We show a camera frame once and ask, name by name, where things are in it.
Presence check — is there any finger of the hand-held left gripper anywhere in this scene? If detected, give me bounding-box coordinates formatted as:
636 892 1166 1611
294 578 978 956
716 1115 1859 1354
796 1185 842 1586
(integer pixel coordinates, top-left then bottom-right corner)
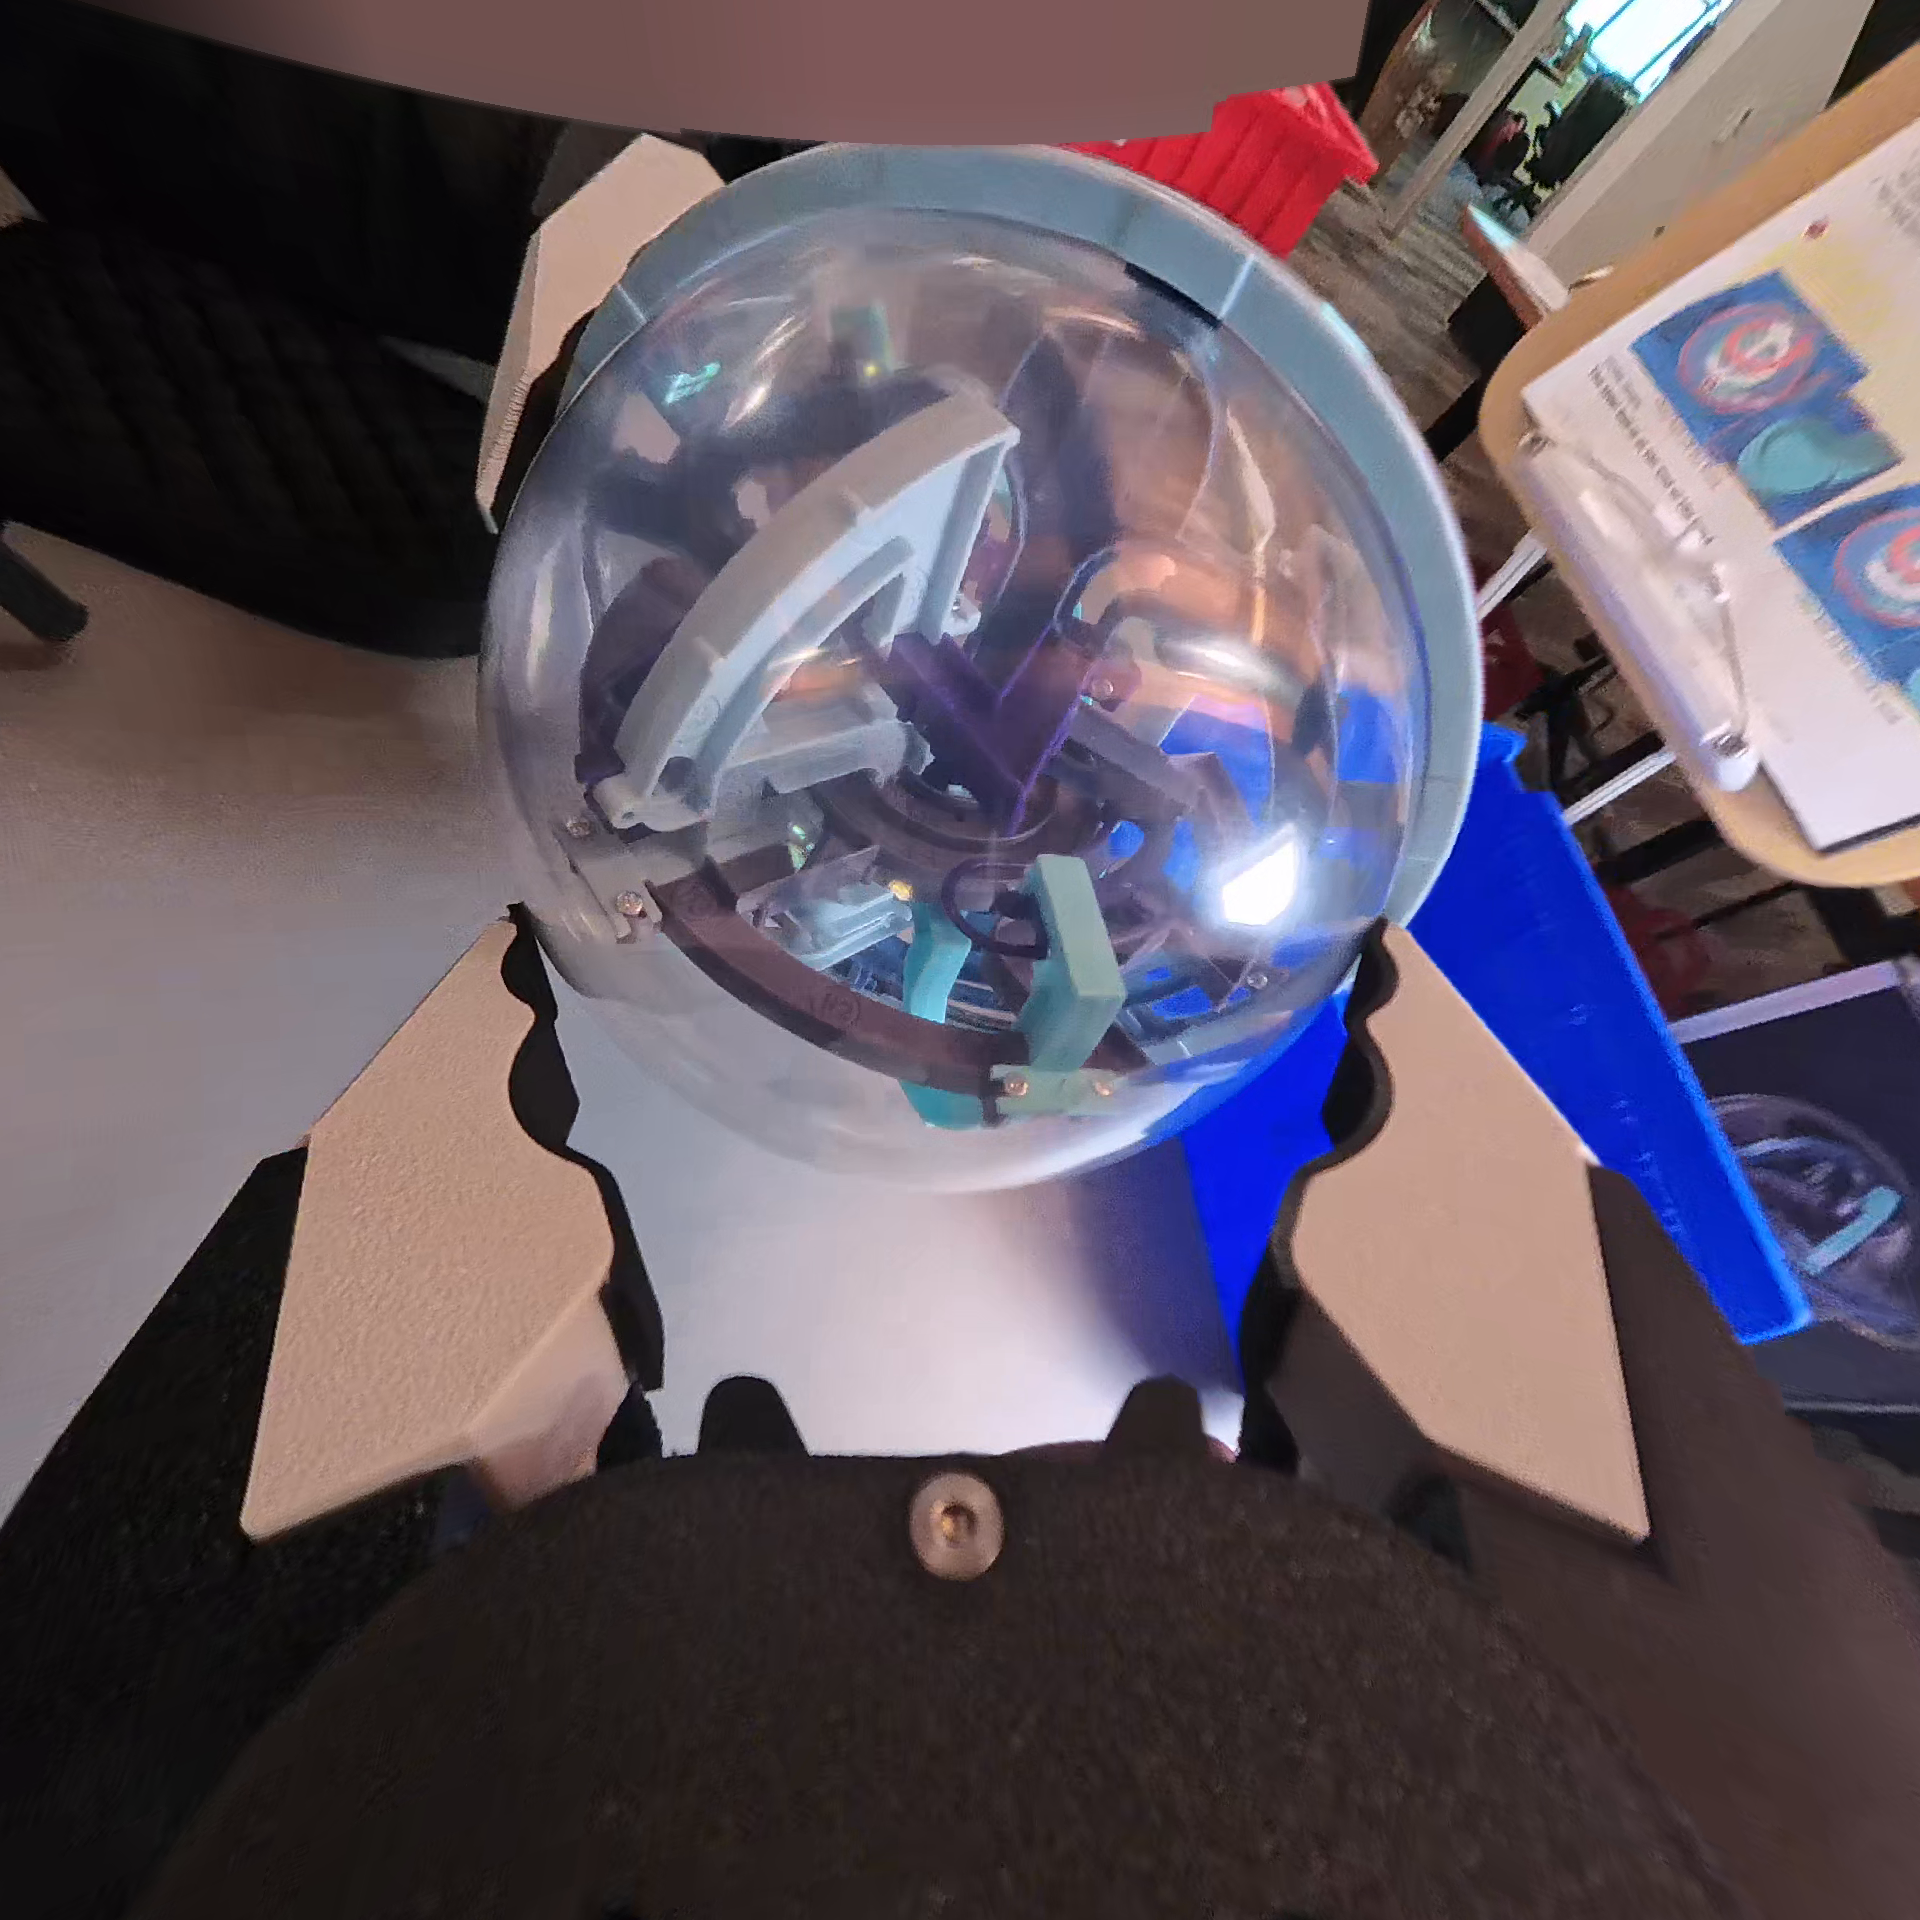
475 134 729 528

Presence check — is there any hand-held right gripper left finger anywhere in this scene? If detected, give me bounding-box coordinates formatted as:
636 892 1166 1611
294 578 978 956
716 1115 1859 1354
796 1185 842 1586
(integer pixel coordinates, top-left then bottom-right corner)
241 909 667 1547

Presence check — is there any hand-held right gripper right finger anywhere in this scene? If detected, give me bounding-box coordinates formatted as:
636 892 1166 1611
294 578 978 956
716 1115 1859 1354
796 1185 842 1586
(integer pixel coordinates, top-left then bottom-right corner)
1238 926 1657 1553

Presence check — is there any blue plastic bin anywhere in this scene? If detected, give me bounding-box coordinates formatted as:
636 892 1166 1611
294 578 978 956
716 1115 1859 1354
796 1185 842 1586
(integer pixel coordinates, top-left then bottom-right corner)
1177 720 1818 1354

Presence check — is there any clear plastic maze ball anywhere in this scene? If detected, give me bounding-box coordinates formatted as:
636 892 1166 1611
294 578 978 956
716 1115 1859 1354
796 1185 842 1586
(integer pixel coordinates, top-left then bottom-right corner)
481 142 1482 1193

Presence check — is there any dark blue cardboard box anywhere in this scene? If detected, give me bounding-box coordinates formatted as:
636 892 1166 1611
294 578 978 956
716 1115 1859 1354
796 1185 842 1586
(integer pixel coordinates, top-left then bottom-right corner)
1675 960 1920 1413

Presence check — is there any red plastic bin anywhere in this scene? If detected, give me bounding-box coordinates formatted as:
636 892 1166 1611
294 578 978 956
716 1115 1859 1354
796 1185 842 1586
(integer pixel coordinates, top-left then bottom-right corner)
1081 85 1383 256

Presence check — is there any wooden instruction board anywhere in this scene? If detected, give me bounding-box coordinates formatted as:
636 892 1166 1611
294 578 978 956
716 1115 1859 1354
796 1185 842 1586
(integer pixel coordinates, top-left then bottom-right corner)
1479 61 1920 894

